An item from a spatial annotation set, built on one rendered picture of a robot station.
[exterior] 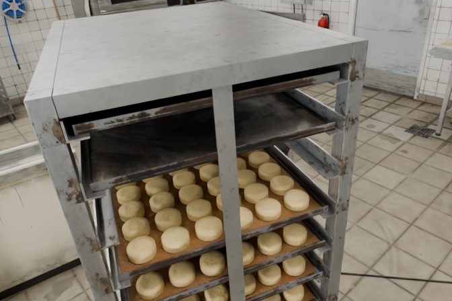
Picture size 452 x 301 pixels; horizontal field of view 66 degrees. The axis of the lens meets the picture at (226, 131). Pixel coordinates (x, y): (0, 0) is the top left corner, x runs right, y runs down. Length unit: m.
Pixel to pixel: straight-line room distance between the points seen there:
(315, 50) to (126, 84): 0.27
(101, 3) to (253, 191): 5.03
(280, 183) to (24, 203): 1.98
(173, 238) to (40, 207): 1.95
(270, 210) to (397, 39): 4.77
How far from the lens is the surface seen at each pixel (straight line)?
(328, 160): 0.68
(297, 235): 0.77
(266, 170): 0.79
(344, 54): 0.57
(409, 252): 2.88
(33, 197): 2.50
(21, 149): 2.68
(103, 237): 0.59
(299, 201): 0.71
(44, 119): 0.46
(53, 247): 2.74
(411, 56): 5.31
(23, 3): 6.33
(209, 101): 0.49
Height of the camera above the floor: 1.95
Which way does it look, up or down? 27 degrees down
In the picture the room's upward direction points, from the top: 4 degrees counter-clockwise
